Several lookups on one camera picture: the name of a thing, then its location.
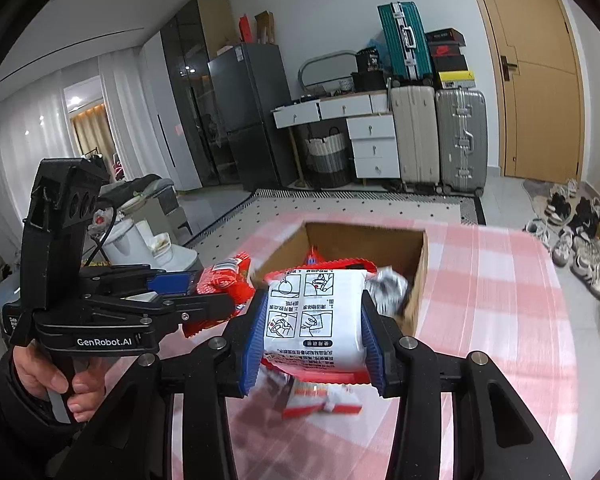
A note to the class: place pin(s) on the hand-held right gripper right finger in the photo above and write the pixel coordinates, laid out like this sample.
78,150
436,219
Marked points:
372,347

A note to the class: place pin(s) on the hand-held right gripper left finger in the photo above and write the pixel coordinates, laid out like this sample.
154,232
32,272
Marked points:
255,342

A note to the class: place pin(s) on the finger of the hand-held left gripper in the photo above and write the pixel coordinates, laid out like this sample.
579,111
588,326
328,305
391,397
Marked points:
200,306
175,282

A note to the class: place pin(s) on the red white snack packet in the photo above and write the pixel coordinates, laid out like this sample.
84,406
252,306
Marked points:
312,320

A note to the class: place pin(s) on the silver white snack packet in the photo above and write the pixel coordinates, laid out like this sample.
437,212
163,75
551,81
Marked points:
390,287

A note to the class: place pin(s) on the small red white packet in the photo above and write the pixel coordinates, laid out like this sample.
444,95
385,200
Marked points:
320,402

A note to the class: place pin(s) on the brown cardboard box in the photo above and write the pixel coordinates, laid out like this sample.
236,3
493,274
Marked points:
420,280

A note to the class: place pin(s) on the person's left forearm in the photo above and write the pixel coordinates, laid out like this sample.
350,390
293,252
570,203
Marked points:
10,435

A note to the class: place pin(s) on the person's left hand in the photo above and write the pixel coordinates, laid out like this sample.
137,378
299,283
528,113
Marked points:
35,372

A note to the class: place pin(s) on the food bowl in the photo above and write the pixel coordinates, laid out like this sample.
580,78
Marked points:
160,245

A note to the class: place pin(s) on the white jug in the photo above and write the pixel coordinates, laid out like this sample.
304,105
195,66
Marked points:
125,242

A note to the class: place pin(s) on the red orange chip bag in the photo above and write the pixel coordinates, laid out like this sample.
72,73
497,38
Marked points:
314,256

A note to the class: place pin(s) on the patterned floor rug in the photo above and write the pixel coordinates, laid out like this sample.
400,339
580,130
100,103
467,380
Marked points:
260,215

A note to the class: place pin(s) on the pink checkered tablecloth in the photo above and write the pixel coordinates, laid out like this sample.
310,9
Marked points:
495,310

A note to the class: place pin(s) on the white curtain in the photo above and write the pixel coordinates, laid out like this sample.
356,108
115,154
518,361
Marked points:
130,110

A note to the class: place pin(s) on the dark glass cabinet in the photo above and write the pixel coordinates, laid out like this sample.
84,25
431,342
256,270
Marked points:
190,100

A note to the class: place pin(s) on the grey refrigerator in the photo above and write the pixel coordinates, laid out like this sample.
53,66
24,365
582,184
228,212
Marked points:
250,110

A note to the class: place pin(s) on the woven laundry basket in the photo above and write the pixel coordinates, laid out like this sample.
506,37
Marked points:
327,160

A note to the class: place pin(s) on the white vanity desk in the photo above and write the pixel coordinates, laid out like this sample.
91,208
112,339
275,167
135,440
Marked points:
372,145

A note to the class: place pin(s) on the beige suitcase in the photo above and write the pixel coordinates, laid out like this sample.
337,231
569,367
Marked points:
414,140

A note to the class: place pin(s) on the silver suitcase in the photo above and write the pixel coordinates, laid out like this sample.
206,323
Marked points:
461,142

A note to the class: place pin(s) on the grey door mat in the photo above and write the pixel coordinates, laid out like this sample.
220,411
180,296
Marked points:
532,190

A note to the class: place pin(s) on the pile of black white shoes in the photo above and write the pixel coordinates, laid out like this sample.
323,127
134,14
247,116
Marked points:
580,240

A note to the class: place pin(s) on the oval mirror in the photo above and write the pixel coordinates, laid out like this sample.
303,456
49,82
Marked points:
325,67

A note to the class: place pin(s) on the red paper bag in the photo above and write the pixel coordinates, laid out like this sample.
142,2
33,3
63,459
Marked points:
246,30

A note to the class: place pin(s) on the black storage box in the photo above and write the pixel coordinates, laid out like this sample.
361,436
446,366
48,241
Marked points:
369,81

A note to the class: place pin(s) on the tall cardboard carton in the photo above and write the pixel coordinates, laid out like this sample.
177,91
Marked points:
264,27

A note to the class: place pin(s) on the yellow black box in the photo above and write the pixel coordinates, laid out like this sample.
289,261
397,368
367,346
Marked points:
456,80

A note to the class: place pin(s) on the black paper bag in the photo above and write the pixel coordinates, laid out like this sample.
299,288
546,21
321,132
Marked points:
370,61

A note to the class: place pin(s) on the plain black shoe box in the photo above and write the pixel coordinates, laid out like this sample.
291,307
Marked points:
449,64

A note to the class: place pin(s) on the blue plastic bag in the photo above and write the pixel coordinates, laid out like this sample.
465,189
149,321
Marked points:
375,44

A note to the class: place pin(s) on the red shoe box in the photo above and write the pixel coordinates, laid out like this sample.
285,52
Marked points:
446,50

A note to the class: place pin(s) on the teal suitcase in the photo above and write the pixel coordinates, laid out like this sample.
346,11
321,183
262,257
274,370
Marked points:
405,40

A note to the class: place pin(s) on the wooden door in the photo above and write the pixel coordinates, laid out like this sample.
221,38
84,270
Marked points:
540,70

